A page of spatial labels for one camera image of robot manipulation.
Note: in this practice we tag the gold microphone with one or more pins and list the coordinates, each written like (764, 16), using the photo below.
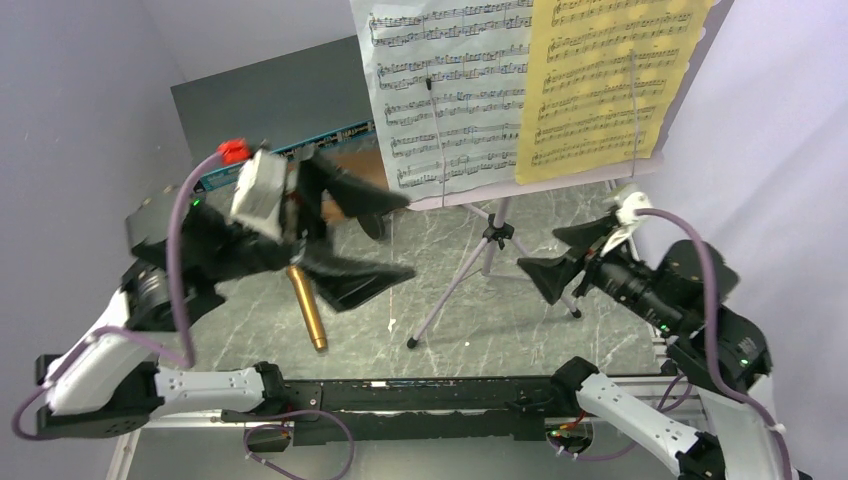
(307, 302)

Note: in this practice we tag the black microphone stand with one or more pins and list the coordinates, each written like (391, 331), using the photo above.
(374, 225)

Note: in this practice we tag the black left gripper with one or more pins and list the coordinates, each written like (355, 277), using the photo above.
(355, 198)

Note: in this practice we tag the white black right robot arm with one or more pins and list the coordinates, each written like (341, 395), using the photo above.
(722, 354)

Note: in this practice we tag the grey teal network switch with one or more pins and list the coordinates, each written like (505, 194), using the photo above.
(299, 97)

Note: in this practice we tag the black mounting rail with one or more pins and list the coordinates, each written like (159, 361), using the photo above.
(411, 407)

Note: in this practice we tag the lilac music stand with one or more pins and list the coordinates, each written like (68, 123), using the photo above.
(498, 232)

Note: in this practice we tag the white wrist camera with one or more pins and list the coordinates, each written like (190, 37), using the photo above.
(625, 201)
(259, 186)

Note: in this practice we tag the white sheet music page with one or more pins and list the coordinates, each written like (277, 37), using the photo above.
(446, 82)

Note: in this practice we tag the yellow paper sheet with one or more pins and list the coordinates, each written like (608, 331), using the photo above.
(601, 78)

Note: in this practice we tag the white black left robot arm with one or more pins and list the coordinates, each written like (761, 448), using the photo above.
(135, 363)

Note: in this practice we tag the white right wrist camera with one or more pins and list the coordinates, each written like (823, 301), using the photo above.
(625, 201)

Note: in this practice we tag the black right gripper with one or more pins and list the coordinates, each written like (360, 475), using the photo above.
(550, 273)

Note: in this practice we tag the wooden base board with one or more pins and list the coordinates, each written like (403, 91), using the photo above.
(366, 164)

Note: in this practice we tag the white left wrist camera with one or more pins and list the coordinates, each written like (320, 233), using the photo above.
(259, 186)

